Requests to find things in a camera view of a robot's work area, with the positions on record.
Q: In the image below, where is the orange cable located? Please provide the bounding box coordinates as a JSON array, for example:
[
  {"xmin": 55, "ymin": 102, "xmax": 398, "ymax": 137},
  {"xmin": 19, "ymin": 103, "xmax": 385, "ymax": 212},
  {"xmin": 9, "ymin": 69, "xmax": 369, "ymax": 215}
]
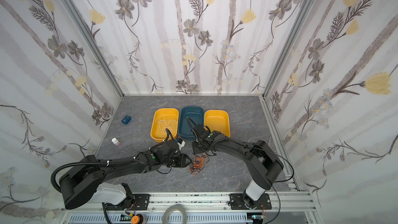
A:
[{"xmin": 189, "ymin": 153, "xmax": 208, "ymax": 175}]

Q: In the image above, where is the white cable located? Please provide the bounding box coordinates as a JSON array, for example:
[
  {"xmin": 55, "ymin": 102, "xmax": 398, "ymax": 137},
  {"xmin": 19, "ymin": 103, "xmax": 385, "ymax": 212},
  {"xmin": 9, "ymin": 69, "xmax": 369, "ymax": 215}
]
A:
[{"xmin": 155, "ymin": 114, "xmax": 177, "ymax": 133}]

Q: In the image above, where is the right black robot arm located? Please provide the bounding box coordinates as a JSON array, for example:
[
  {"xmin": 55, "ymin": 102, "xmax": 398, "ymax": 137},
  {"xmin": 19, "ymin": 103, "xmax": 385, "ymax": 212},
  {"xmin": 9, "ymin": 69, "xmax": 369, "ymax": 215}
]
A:
[{"xmin": 191, "ymin": 124, "xmax": 284, "ymax": 202}]

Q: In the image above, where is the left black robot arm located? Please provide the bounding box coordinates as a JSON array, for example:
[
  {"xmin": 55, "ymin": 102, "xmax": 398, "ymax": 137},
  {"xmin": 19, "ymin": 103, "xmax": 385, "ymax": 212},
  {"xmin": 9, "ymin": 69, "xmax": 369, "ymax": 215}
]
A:
[{"xmin": 50, "ymin": 140, "xmax": 192, "ymax": 210}]

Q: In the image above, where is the right yellow plastic bin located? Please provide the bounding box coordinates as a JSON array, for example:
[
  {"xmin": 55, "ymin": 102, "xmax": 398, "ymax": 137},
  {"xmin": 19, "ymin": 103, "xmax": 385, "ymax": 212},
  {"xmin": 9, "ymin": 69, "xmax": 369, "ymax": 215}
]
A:
[{"xmin": 204, "ymin": 110, "xmax": 231, "ymax": 137}]

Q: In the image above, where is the yellow plastic bin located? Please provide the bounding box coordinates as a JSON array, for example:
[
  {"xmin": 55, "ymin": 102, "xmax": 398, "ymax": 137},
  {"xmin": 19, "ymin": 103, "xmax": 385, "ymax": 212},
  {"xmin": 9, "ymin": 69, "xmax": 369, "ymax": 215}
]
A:
[
  {"xmin": 150, "ymin": 108, "xmax": 179, "ymax": 143},
  {"xmin": 204, "ymin": 110, "xmax": 231, "ymax": 137}
]

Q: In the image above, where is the teal plastic bin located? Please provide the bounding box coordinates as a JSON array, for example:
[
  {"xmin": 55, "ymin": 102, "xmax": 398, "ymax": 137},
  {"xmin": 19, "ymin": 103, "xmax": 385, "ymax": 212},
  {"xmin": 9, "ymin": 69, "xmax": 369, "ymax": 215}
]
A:
[{"xmin": 177, "ymin": 106, "xmax": 204, "ymax": 140}]

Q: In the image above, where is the left yellow plastic bin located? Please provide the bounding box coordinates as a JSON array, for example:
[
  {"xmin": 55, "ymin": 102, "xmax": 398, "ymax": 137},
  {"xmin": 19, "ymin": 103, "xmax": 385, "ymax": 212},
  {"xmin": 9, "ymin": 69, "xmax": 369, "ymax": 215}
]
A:
[{"xmin": 150, "ymin": 108, "xmax": 179, "ymax": 143}]

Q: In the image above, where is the tape roll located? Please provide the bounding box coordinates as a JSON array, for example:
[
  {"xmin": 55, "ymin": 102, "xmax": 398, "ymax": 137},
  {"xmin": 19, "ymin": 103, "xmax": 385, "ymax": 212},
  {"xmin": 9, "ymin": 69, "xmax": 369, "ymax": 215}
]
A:
[{"xmin": 162, "ymin": 204, "xmax": 188, "ymax": 224}]

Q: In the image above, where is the small blue object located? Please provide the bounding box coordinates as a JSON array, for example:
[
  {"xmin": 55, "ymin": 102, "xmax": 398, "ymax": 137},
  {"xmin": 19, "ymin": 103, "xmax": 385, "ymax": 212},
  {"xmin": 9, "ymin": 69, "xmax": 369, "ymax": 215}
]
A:
[{"xmin": 121, "ymin": 116, "xmax": 132, "ymax": 125}]

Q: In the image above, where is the small white bottle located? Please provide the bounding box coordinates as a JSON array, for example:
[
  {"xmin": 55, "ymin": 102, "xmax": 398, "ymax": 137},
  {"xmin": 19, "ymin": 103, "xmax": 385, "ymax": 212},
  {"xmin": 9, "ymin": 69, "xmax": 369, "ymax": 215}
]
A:
[{"xmin": 112, "ymin": 138, "xmax": 120, "ymax": 146}]

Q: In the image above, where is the orange button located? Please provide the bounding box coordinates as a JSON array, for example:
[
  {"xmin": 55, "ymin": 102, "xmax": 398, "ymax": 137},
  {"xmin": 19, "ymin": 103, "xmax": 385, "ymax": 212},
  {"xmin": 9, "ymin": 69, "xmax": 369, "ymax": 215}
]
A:
[{"xmin": 131, "ymin": 214, "xmax": 144, "ymax": 224}]

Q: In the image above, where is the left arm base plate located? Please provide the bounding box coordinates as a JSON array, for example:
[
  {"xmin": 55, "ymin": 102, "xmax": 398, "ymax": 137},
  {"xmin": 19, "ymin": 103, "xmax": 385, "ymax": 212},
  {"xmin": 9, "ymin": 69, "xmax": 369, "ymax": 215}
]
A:
[{"xmin": 104, "ymin": 183, "xmax": 150, "ymax": 211}]

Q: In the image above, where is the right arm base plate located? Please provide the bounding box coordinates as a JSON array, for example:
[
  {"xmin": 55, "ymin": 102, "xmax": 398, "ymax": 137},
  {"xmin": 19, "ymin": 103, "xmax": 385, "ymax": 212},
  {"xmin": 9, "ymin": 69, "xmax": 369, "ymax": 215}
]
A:
[{"xmin": 229, "ymin": 193, "xmax": 272, "ymax": 210}]

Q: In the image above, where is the aluminium frame rail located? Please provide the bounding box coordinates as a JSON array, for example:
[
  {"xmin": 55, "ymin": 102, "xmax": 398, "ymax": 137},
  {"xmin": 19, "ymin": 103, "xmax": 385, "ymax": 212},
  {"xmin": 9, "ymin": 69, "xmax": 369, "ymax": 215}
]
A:
[{"xmin": 56, "ymin": 191, "xmax": 322, "ymax": 224}]

